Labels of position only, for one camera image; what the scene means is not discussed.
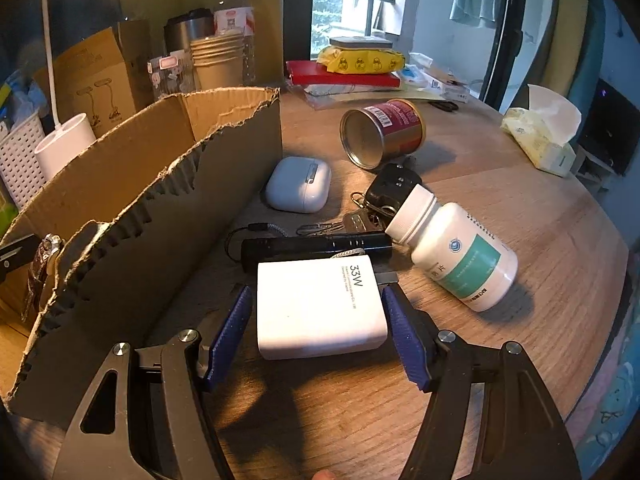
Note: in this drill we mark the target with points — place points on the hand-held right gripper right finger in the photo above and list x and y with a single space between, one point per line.
406 342

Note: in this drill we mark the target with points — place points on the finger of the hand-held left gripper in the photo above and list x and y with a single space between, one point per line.
17 257

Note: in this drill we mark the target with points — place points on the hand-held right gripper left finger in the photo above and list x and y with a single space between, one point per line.
229 332

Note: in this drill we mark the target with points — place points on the white charger block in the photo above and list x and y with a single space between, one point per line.
310 305

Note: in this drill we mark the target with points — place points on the white pill bottle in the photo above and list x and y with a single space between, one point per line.
460 255

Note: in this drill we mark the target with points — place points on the metal key bunch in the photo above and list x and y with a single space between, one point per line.
357 221

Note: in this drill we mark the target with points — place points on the black car key fob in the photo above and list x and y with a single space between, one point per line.
387 187

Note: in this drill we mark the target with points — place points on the torn cardboard box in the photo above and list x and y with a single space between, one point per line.
225 160

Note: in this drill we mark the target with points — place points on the person's right hand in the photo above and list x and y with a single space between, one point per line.
324 475

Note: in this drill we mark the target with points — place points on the green bag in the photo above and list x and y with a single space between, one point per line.
6 215

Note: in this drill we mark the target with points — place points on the white woven plastic basket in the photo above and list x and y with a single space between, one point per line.
20 160

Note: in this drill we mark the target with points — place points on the white desk lamp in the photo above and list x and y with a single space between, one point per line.
65 145

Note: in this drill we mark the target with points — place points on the white earbuds case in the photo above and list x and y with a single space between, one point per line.
297 185

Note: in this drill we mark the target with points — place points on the blue plastic bag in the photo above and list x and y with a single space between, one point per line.
25 95

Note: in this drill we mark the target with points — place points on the brown lamp carton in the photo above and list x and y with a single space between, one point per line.
95 75

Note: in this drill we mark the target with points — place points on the tape roll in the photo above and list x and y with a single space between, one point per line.
395 127

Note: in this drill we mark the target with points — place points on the glass jar with stickers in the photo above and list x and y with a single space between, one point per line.
170 77

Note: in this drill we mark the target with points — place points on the black scissors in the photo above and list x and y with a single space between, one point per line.
444 105

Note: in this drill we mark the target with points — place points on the yellow tissue pack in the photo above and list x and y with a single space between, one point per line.
540 135

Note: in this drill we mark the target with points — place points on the clear plastic paper sleeve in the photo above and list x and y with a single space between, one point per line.
340 95

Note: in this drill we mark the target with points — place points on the white wipes pack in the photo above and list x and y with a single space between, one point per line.
414 79

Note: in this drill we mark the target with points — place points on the stack of paper cups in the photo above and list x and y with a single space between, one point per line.
217 62

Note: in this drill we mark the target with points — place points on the red book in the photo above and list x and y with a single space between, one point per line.
310 72

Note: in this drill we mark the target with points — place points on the steel thermos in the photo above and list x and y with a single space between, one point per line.
187 30

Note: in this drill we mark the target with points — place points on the yellow wet wipes pack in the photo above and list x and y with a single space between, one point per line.
360 60

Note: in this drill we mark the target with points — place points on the black chair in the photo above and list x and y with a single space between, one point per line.
610 125

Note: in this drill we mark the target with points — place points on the grey flat case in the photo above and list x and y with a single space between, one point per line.
360 42

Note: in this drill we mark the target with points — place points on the clear water bottle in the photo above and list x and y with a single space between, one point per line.
234 15

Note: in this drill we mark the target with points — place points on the window with railing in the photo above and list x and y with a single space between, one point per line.
345 5

